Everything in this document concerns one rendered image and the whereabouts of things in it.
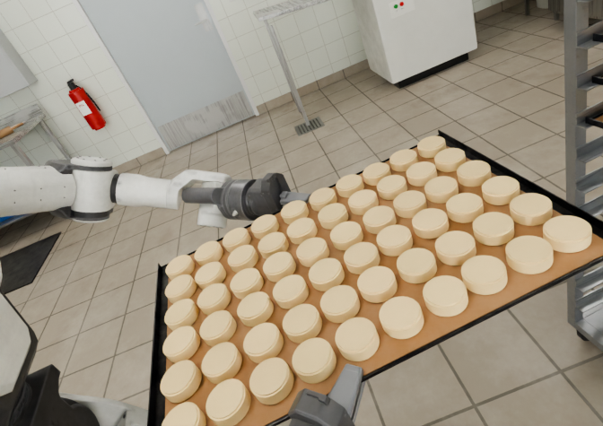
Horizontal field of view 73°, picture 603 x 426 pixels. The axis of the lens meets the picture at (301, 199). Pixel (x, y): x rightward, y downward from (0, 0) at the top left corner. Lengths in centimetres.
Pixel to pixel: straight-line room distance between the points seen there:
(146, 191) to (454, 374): 122
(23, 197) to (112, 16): 367
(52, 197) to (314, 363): 61
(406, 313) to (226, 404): 23
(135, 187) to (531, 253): 74
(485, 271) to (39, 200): 76
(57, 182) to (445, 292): 72
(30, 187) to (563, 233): 85
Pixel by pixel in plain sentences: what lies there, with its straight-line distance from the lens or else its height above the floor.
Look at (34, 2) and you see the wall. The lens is 460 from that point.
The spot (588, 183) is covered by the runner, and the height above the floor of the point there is 68.
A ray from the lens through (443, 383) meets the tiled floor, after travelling 165.
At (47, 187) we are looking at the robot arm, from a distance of 91.
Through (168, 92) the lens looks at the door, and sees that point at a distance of 452.
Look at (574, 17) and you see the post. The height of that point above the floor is 110.
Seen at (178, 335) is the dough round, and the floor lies 102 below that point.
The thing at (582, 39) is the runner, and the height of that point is 105.
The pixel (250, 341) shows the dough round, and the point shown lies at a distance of 56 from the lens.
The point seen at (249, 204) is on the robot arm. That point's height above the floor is 102.
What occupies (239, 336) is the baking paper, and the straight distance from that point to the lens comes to 61.
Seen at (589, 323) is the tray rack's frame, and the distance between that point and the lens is 160.
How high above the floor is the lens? 142
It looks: 31 degrees down
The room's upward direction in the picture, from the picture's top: 24 degrees counter-clockwise
